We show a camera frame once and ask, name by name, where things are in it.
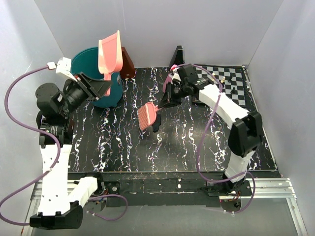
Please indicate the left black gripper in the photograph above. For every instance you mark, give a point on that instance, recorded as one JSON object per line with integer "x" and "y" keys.
{"x": 86, "y": 84}

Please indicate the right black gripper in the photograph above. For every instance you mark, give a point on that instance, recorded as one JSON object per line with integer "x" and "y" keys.
{"x": 168, "y": 100}

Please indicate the pink hand brush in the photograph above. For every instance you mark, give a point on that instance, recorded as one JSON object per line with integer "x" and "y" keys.
{"x": 147, "y": 115}

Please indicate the pink dustpan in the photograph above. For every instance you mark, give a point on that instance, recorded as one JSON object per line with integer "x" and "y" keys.
{"x": 110, "y": 59}

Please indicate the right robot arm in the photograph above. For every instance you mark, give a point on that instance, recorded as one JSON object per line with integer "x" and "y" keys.
{"x": 246, "y": 130}

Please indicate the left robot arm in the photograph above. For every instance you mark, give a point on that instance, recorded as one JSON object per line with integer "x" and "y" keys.
{"x": 59, "y": 208}

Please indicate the pink metronome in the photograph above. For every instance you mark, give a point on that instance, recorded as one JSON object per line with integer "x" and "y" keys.
{"x": 169, "y": 77}

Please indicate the brown wooden metronome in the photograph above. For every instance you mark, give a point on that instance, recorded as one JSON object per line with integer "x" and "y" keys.
{"x": 128, "y": 69}

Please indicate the black metronome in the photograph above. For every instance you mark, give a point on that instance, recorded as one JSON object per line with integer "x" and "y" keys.
{"x": 178, "y": 56}

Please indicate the black chess piece lower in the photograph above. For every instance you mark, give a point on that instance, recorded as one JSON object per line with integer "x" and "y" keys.
{"x": 233, "y": 90}

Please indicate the black white chessboard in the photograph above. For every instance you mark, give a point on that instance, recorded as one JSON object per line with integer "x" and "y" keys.
{"x": 237, "y": 82}

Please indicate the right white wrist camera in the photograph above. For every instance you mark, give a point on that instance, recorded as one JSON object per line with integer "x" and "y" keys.
{"x": 175, "y": 78}

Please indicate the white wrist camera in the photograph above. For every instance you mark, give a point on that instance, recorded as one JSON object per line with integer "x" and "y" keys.
{"x": 62, "y": 68}
{"x": 175, "y": 78}

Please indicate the dark scrap near dustpan handle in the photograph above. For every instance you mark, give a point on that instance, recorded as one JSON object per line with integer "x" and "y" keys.
{"x": 156, "y": 124}

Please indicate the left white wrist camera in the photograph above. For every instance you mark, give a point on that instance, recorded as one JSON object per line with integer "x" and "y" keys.
{"x": 62, "y": 68}

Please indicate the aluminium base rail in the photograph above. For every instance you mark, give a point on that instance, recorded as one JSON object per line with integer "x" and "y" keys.
{"x": 188, "y": 191}

